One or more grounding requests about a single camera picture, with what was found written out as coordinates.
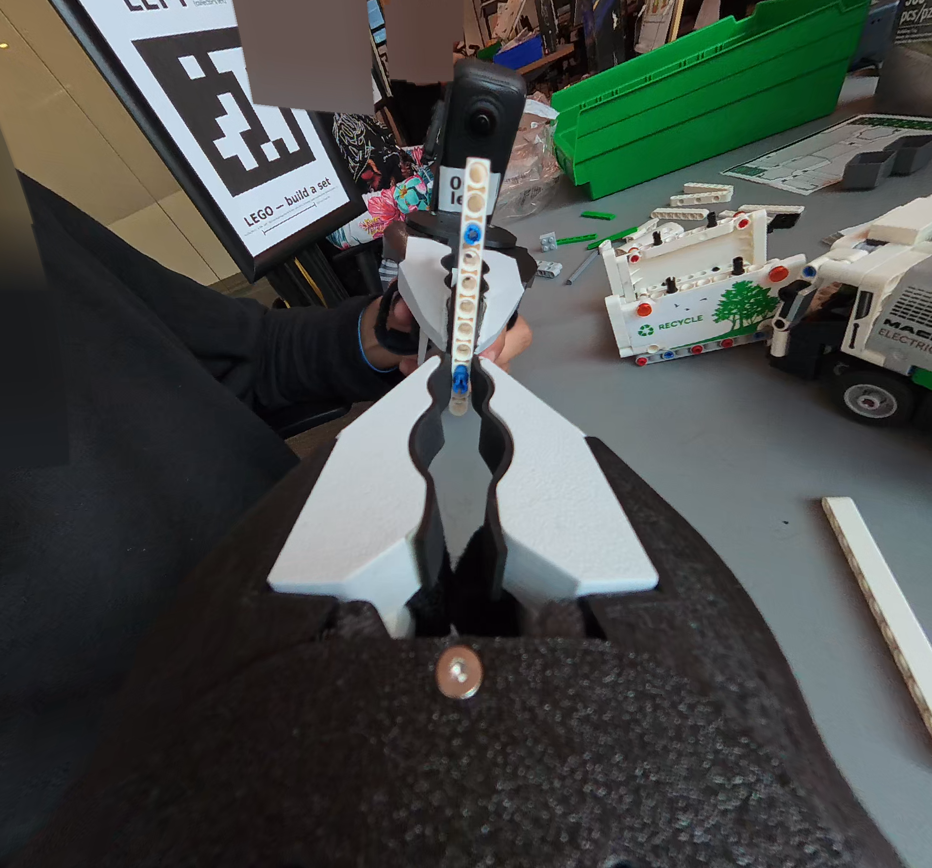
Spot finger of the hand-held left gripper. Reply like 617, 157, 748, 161
475, 248, 529, 357
397, 235, 458, 357

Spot clear plastic bag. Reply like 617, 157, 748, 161
501, 100, 566, 222

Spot small grey tray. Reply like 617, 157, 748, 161
843, 150, 901, 191
884, 134, 932, 176

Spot green plastic bin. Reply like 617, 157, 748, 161
549, 0, 883, 200

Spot white lego beam blue pins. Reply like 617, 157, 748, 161
446, 156, 503, 417

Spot white lego truck container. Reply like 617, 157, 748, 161
599, 209, 792, 368

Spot white green lego truck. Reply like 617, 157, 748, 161
768, 197, 932, 428

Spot person's left hand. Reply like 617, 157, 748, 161
360, 283, 534, 375

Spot small blue storage bin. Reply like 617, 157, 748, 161
495, 34, 546, 72

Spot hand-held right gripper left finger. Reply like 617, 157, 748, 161
268, 354, 460, 637

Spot black framed marker sign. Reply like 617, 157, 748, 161
9, 0, 369, 284

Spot floral printed cloth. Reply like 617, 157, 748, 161
331, 114, 446, 251

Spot person's left forearm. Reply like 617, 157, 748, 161
167, 284, 374, 434

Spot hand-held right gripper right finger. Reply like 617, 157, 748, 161
460, 357, 661, 636

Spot sticker sheet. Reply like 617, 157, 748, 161
721, 114, 932, 198

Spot long white lego beam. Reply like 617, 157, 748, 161
823, 497, 932, 743

